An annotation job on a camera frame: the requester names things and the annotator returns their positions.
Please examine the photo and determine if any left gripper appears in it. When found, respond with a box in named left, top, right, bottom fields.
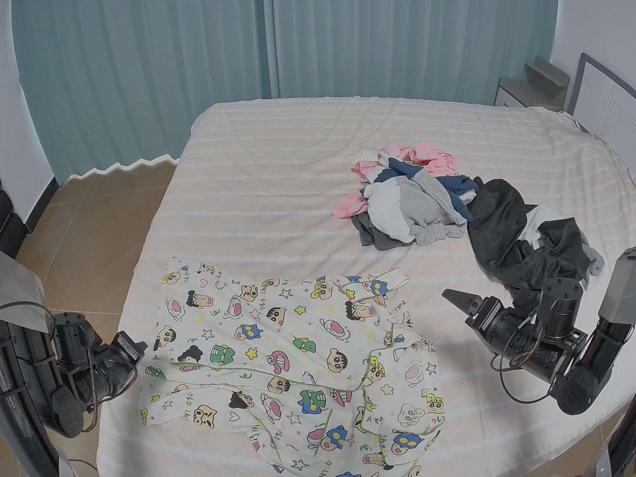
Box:
left=94, top=331, right=149, bottom=400

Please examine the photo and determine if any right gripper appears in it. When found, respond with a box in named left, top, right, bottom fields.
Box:
left=466, top=297, right=541, bottom=362

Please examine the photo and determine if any white printed pyjama top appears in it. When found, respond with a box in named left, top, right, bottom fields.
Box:
left=139, top=255, right=446, bottom=477

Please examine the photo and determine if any pile of clothes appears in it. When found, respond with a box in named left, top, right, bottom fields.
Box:
left=332, top=142, right=607, bottom=317

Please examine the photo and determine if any bed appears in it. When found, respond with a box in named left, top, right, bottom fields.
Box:
left=97, top=53, right=636, bottom=477

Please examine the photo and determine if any grey bedside table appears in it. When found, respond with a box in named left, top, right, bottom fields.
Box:
left=495, top=57, right=570, bottom=113

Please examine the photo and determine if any blue-green curtain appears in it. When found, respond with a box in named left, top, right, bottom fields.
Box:
left=261, top=0, right=560, bottom=106
left=12, top=0, right=272, bottom=186

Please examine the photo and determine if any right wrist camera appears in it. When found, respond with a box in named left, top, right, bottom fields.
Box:
left=512, top=287, right=543, bottom=313

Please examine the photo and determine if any black cable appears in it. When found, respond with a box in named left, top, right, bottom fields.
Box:
left=491, top=338, right=553, bottom=402
left=84, top=366, right=140, bottom=432

